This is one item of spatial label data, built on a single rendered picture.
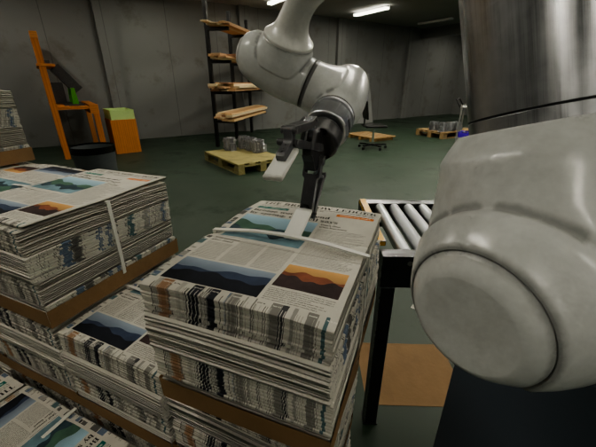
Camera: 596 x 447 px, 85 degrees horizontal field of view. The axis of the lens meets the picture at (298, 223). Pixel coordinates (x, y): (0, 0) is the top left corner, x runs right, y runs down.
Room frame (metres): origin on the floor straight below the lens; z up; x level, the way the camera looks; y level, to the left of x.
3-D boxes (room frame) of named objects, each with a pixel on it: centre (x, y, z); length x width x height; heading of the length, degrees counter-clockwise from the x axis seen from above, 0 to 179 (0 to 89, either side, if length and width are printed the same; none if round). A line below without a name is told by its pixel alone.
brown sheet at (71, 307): (0.77, 0.57, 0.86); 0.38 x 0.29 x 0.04; 156
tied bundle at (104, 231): (0.77, 0.57, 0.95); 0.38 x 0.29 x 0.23; 156
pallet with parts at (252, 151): (5.65, 0.94, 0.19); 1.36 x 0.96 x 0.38; 34
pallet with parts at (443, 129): (8.95, -3.95, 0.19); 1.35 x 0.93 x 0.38; 122
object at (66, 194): (0.78, 0.57, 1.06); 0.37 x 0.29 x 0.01; 156
